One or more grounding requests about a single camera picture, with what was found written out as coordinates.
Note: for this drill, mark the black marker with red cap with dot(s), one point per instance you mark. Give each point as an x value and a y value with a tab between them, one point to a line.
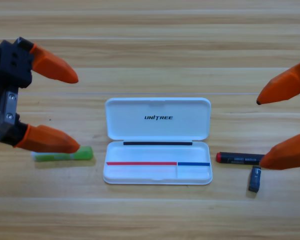
237	158

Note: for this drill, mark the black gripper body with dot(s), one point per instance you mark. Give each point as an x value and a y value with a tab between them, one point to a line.
10	65

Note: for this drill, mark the green highlighter marker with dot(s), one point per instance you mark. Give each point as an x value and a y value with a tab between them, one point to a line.
65	157

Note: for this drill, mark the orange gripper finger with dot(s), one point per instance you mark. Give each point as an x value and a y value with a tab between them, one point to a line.
287	155
48	140
287	85
53	67

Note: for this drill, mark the white Unitree pencil case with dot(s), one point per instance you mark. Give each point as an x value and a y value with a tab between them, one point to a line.
157	120

